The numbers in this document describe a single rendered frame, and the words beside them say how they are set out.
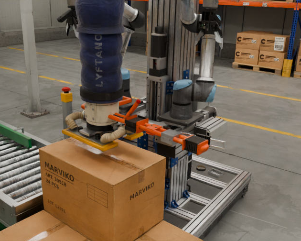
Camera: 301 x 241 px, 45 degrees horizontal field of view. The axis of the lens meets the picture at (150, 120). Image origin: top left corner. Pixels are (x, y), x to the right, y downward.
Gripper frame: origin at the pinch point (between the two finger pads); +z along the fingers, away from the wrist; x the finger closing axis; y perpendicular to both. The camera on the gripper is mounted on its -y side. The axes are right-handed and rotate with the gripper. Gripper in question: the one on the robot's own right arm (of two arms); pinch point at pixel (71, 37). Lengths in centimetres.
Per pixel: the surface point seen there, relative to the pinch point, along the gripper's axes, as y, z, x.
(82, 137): -30, 41, -64
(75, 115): -25, 35, -48
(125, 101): 3, 30, -56
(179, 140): -11, 30, -116
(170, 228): 5, 94, -97
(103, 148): -28, 42, -82
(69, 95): 15, 50, 36
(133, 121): -15, 29, -88
